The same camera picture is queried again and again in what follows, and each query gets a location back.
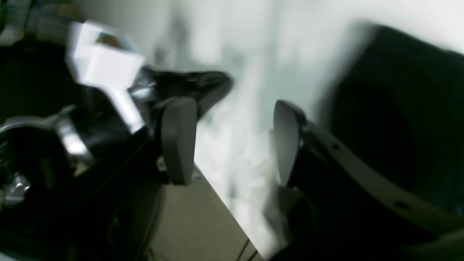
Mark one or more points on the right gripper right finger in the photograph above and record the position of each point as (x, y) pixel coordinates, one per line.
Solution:
(348, 211)

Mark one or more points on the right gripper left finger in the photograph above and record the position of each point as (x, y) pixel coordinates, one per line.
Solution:
(115, 232)

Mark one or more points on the black T-shirt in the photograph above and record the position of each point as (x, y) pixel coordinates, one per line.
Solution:
(399, 108)

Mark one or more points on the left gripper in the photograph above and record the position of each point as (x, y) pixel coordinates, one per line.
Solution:
(67, 161)

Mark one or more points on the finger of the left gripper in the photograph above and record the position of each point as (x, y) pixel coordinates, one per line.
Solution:
(207, 88)

